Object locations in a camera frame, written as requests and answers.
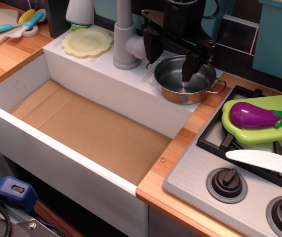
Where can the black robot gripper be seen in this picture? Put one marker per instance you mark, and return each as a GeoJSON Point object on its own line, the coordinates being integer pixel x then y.
{"type": "Point", "coordinates": [179, 25]}

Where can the small stainless steel pot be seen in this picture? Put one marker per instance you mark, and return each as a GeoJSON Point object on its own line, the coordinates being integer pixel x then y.
{"type": "Point", "coordinates": [168, 76]}

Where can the white toy sink basin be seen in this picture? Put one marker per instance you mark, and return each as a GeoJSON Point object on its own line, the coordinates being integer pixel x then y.
{"type": "Point", "coordinates": [88, 129]}

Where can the grey toy faucet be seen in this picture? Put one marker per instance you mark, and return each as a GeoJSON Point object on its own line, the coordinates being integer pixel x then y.
{"type": "Point", "coordinates": [128, 46]}

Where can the pale yellow scalloped plate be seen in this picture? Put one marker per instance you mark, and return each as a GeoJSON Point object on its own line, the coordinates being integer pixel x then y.
{"type": "Point", "coordinates": [87, 42]}

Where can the purple toy eggplant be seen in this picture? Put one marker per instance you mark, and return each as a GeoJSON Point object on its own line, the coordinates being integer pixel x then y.
{"type": "Point", "coordinates": [246, 115]}

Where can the white and green soap dispenser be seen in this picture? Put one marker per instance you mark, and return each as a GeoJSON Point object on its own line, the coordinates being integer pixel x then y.
{"type": "Point", "coordinates": [80, 14]}

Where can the teal storage box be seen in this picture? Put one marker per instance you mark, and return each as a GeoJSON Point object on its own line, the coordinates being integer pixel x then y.
{"type": "Point", "coordinates": [268, 49]}

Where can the green plastic cutting board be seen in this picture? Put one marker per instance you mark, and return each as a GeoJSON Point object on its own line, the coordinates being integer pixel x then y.
{"type": "Point", "coordinates": [254, 136]}

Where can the black stove knob left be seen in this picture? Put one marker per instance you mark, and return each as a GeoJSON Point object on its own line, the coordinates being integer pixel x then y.
{"type": "Point", "coordinates": [226, 185]}

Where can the yellow toy corn cob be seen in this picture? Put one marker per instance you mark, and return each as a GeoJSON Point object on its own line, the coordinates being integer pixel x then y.
{"type": "Point", "coordinates": [27, 15]}

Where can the black stove grate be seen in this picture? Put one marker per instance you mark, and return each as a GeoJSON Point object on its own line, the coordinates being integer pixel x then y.
{"type": "Point", "coordinates": [215, 138]}

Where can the grey toy stove top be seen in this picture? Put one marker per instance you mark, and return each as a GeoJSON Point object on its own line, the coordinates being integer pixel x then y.
{"type": "Point", "coordinates": [187, 181]}

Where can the blue clamp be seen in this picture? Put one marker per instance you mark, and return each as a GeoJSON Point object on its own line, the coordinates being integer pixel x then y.
{"type": "Point", "coordinates": [17, 194]}

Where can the teal handled white spatula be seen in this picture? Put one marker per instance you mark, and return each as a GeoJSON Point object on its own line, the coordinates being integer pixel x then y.
{"type": "Point", "coordinates": [39, 16]}

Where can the white toy knife yellow handle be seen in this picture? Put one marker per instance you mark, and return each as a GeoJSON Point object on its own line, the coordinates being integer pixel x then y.
{"type": "Point", "coordinates": [258, 158]}

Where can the teal handled toy spoon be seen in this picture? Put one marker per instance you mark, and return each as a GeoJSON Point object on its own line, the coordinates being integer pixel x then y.
{"type": "Point", "coordinates": [7, 27]}

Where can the metal bracket with screw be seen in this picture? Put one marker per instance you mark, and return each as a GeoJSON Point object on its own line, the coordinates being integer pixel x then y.
{"type": "Point", "coordinates": [28, 229]}

